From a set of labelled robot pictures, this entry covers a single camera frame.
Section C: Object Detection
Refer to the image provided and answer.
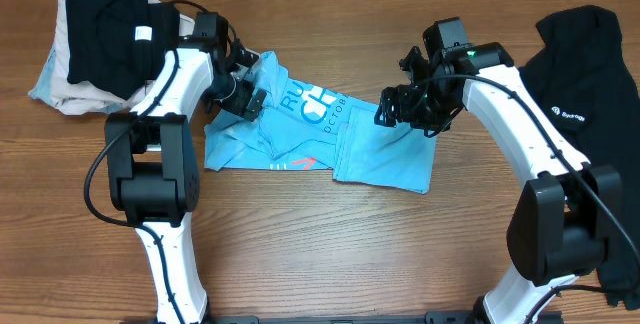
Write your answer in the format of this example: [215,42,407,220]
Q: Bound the folded beige garment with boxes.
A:
[47,0,194,115]

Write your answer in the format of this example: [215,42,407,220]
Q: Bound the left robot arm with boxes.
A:
[97,11,266,323]

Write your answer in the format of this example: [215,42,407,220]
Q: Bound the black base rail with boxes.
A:
[204,311,482,324]

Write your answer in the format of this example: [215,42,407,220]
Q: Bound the light blue printed t-shirt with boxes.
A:
[204,51,436,194]

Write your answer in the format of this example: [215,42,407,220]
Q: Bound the black t-shirt with logo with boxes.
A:
[518,4,640,311]

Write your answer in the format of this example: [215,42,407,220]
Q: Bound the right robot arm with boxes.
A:
[374,17,621,323]

